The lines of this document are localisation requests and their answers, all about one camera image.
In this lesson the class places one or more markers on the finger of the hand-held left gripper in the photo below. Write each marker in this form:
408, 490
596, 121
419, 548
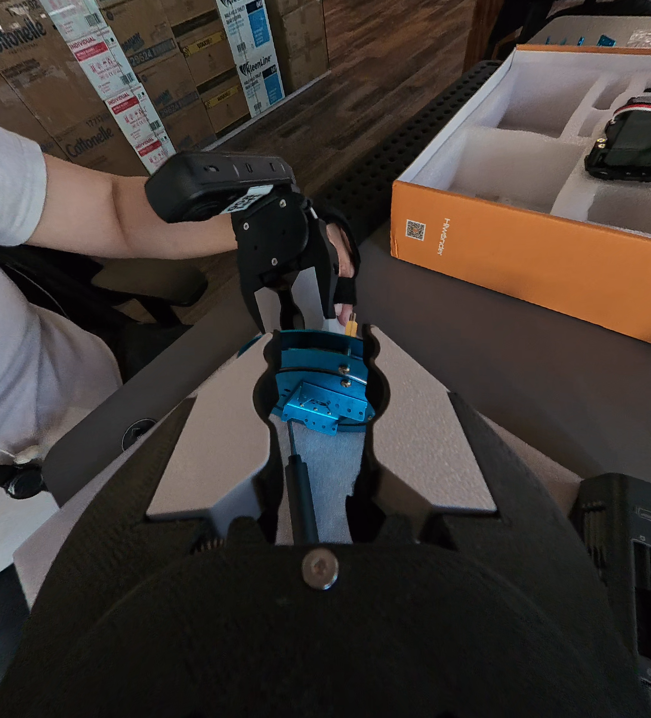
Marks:
291, 314
317, 300

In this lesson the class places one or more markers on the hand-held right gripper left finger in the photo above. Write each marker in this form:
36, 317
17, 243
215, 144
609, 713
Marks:
213, 449

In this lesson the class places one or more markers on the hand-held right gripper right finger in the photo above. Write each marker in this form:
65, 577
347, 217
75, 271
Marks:
432, 449

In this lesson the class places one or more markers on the blue round metal turntable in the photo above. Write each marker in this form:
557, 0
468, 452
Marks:
314, 364

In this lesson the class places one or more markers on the person's left forearm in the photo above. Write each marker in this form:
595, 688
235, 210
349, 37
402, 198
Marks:
135, 219

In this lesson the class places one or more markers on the black servo robot arm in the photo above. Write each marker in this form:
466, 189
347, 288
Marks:
634, 140

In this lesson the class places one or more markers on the person's left hand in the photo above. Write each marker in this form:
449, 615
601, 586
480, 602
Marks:
343, 255

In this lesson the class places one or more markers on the white foam sheet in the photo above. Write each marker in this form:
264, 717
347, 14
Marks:
325, 477

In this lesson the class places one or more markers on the black office chair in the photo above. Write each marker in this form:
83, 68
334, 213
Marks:
151, 286

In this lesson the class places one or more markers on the black perforated foam pad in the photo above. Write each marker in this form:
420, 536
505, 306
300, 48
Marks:
415, 146

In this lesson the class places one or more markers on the black screwdriver bit case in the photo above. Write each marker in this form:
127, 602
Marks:
600, 533

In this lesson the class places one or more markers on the orange cardboard box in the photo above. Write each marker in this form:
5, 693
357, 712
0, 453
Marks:
527, 269

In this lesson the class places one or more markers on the wooden pillar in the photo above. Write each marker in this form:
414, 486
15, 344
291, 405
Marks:
482, 28

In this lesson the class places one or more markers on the blue metal brackets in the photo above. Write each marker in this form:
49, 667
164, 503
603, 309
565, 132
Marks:
606, 40

